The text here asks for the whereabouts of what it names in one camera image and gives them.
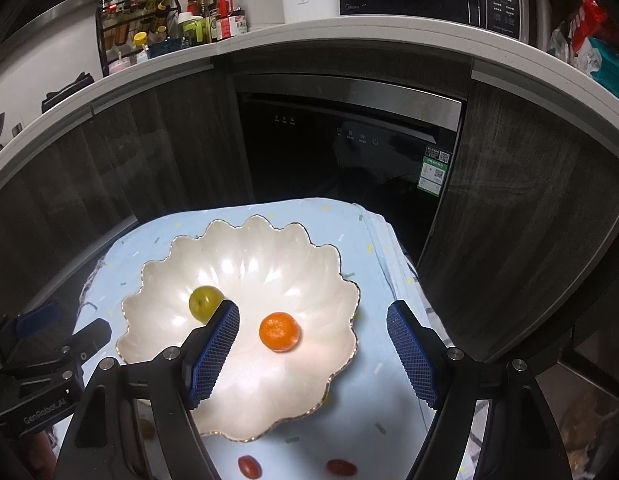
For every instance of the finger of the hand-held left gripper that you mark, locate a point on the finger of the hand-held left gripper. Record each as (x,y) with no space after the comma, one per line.
(42,319)
(92,336)

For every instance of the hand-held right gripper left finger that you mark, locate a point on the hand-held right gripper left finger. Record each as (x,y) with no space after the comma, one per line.
(212,355)

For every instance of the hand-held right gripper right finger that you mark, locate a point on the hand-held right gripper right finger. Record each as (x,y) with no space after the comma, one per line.
(412,355)

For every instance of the green plum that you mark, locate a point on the green plum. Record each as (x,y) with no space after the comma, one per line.
(202,302)

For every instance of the orange mandarin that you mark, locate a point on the orange mandarin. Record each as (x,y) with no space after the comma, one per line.
(279,332)

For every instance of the white scalloped bowl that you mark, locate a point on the white scalloped bowl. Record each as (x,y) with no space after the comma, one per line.
(269,270)

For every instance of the red cherry tomato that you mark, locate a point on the red cherry tomato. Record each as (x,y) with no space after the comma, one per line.
(249,466)
(341,467)

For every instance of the person's left hand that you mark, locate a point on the person's left hand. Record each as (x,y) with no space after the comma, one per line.
(40,449)

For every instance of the light blue speckled cloth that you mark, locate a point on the light blue speckled cloth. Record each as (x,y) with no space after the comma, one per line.
(374,280)

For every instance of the dark wood cabinet door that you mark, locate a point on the dark wood cabinet door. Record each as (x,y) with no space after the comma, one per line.
(139,160)
(529,220)

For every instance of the green sticker label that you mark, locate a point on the green sticker label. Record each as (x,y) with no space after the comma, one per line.
(434,171)

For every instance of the black built-in dishwasher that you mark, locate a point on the black built-in dishwasher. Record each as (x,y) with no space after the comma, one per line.
(339,160)

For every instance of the black stove pan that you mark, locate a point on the black stove pan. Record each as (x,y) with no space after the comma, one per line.
(67,95)

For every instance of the yellow cap bottle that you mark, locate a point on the yellow cap bottle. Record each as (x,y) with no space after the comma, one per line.
(141,46)

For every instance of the green lid container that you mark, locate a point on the green lid container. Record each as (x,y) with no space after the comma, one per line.
(192,30)

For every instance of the white kitchen countertop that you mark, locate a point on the white kitchen countertop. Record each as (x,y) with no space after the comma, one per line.
(389,32)

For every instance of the olive oil bottle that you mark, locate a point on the olive oil bottle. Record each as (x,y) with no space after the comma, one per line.
(212,25)

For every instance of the red label sauce bottle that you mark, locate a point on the red label sauce bottle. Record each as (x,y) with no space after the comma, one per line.
(233,15)

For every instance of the red lid jar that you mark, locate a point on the red lid jar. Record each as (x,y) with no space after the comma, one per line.
(197,6)

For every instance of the teal plastic bag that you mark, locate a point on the teal plastic bag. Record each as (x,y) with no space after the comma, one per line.
(612,65)

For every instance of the white rice cooker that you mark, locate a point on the white rice cooker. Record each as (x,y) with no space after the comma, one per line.
(309,2)

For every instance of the red plastic bag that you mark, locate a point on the red plastic bag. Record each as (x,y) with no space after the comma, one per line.
(593,15)

